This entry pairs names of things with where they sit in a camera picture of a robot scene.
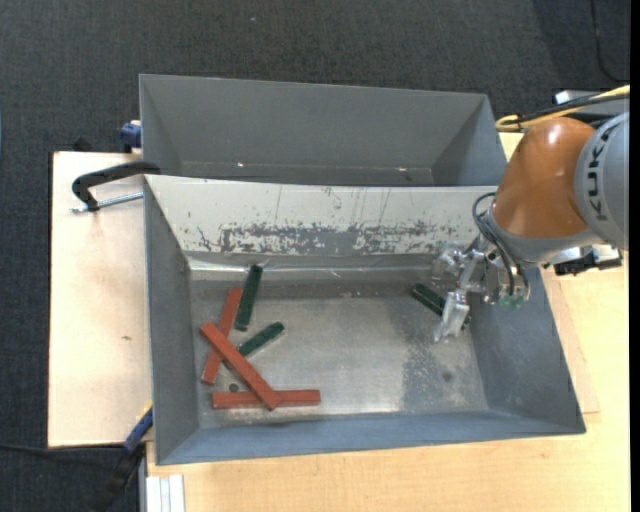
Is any dark green flat block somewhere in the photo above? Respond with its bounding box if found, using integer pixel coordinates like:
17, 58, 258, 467
233, 264, 264, 333
222, 321, 286, 371
410, 283, 472, 331

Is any pale wood flat board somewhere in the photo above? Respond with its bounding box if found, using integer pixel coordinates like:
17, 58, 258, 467
47, 151, 154, 449

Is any red-brown flat block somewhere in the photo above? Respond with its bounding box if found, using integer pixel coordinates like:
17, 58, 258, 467
200, 287, 245, 387
211, 389, 322, 411
199, 322, 283, 412

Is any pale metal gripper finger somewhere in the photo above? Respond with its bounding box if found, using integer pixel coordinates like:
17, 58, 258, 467
432, 292, 458, 344
449, 297, 472, 339

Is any grey metal bin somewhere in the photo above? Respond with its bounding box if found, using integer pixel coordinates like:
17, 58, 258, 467
138, 73, 587, 466

